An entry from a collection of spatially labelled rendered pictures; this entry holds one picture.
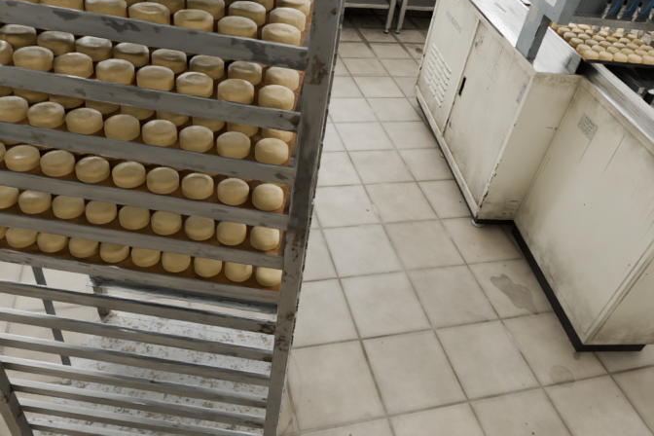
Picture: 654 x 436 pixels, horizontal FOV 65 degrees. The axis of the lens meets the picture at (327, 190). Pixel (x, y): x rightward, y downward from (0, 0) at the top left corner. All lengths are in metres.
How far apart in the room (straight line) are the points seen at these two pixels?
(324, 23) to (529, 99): 1.68
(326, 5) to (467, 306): 1.78
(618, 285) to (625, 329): 0.24
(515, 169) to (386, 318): 0.87
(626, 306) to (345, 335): 0.99
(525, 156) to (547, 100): 0.27
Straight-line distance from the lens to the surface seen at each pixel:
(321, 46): 0.60
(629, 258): 1.99
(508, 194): 2.48
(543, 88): 2.21
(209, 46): 0.67
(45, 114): 0.87
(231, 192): 0.83
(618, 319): 2.15
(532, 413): 2.05
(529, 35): 2.24
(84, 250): 1.02
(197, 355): 1.73
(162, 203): 0.83
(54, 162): 0.93
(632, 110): 2.03
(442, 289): 2.25
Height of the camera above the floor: 1.59
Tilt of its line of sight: 38 degrees down
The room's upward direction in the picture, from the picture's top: 10 degrees clockwise
